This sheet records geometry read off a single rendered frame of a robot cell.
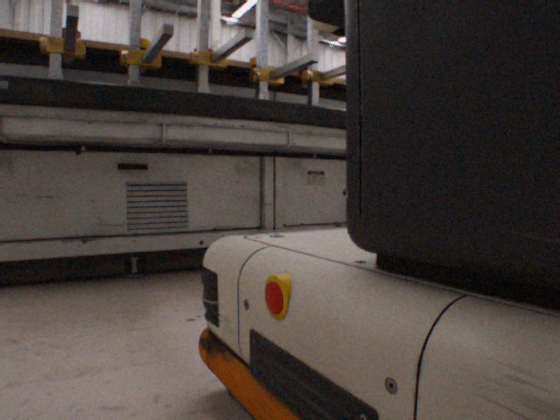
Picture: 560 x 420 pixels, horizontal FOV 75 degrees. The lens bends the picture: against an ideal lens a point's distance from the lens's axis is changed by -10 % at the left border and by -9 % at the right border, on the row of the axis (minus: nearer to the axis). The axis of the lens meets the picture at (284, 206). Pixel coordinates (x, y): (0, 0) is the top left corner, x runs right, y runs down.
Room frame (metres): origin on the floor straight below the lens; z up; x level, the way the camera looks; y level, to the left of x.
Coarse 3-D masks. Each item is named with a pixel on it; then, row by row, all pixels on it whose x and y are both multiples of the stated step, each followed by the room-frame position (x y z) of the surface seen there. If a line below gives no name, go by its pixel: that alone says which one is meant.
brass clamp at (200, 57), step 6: (192, 54) 1.41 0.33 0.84; (198, 54) 1.41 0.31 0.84; (204, 54) 1.43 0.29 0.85; (210, 54) 1.44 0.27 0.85; (192, 60) 1.41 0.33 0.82; (198, 60) 1.42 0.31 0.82; (204, 60) 1.43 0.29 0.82; (210, 60) 1.44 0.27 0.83; (210, 66) 1.46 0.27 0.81; (216, 66) 1.46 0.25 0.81; (222, 66) 1.47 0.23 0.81
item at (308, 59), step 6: (306, 54) 1.35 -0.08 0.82; (312, 54) 1.32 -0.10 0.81; (318, 54) 1.34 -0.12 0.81; (294, 60) 1.42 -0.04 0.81; (300, 60) 1.38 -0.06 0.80; (306, 60) 1.35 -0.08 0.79; (312, 60) 1.33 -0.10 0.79; (318, 60) 1.34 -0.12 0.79; (282, 66) 1.49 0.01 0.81; (288, 66) 1.45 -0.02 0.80; (294, 66) 1.42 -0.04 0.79; (300, 66) 1.40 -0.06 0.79; (306, 66) 1.39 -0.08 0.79; (276, 72) 1.53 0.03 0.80; (282, 72) 1.49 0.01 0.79; (288, 72) 1.47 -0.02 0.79; (276, 78) 1.56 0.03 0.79
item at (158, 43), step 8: (168, 24) 1.07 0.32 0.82; (160, 32) 1.09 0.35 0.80; (168, 32) 1.07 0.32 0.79; (152, 40) 1.18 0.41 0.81; (160, 40) 1.12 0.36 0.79; (168, 40) 1.12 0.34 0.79; (152, 48) 1.18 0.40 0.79; (160, 48) 1.19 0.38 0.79; (144, 56) 1.28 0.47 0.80; (152, 56) 1.26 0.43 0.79
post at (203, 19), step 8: (200, 0) 1.43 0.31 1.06; (208, 0) 1.44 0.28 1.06; (200, 8) 1.43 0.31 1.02; (208, 8) 1.44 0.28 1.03; (200, 16) 1.43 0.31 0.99; (208, 16) 1.44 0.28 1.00; (200, 24) 1.43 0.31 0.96; (208, 24) 1.44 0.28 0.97; (200, 32) 1.43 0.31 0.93; (208, 32) 1.44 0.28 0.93; (200, 40) 1.43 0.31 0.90; (200, 48) 1.43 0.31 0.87; (200, 64) 1.43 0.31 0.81; (200, 72) 1.43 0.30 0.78; (200, 80) 1.43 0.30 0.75
